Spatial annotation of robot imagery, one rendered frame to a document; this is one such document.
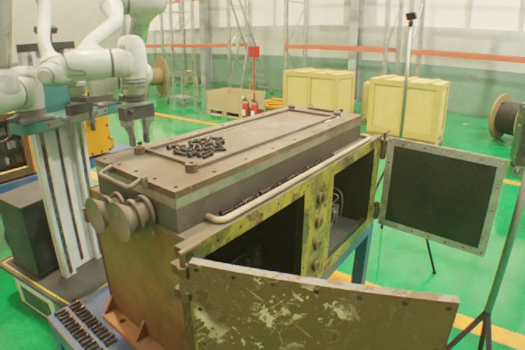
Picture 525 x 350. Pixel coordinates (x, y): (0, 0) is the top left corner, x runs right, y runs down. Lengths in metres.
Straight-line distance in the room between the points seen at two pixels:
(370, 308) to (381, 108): 5.50
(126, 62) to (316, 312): 0.98
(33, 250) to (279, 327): 1.92
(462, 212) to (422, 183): 0.27
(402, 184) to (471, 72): 8.25
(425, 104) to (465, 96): 4.38
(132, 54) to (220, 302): 0.85
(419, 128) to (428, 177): 4.04
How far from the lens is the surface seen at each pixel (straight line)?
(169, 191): 1.01
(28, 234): 2.54
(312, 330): 0.96
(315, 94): 6.81
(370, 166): 2.11
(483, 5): 10.40
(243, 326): 1.01
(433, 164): 2.09
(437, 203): 2.16
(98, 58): 1.29
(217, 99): 8.43
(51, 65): 1.65
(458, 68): 10.31
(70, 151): 2.43
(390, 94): 6.17
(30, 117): 2.00
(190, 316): 1.12
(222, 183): 1.12
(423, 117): 6.08
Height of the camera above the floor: 1.76
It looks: 18 degrees down
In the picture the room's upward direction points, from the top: straight up
